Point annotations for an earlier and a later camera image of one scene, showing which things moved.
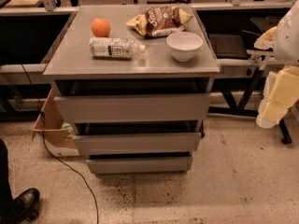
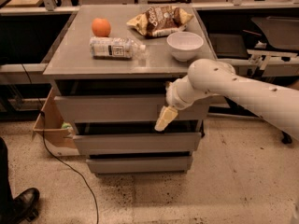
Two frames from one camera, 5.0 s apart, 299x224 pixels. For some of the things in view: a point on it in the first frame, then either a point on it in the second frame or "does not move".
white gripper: (288, 37) -> (173, 96)
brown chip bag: (160, 19) does not move
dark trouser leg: (7, 204) does not move
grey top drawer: (135, 108) does not move
